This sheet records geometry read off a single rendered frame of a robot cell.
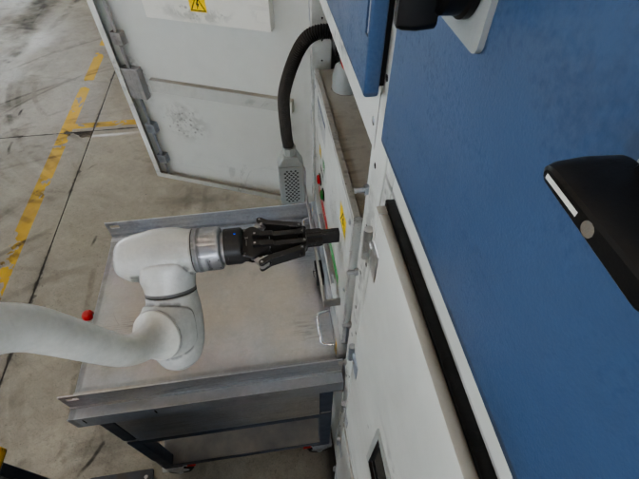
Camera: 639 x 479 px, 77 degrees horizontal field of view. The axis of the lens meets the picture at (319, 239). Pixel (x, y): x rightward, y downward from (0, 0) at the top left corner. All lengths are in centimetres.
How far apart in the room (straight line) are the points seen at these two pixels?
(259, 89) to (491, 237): 110
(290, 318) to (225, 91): 69
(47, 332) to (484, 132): 57
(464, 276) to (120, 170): 305
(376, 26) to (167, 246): 57
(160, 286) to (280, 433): 106
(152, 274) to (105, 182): 235
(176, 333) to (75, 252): 199
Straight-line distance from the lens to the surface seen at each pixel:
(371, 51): 41
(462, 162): 22
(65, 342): 66
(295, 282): 123
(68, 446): 219
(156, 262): 82
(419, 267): 37
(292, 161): 112
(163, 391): 113
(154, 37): 135
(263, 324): 117
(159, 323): 82
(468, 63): 22
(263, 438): 176
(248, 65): 123
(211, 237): 81
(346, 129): 84
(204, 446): 180
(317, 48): 108
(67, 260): 275
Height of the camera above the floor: 187
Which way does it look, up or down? 50 degrees down
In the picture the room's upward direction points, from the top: straight up
